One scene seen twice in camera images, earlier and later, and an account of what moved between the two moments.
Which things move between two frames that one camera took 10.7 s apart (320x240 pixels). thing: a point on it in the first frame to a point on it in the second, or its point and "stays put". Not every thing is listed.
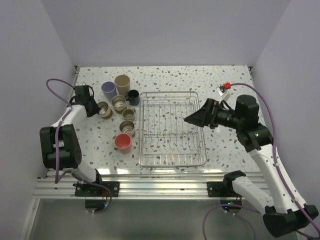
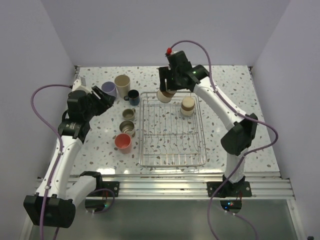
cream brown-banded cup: [105, 112] to [187, 106]
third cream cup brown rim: [127, 126] stays put
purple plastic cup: [109, 89] stays put
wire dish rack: [165, 139] stays put
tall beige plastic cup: [122, 83] stays put
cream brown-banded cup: [119, 103] to [165, 97]
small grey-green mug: [129, 114] stays put
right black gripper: [204, 117] to [165, 72]
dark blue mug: [133, 97] stays put
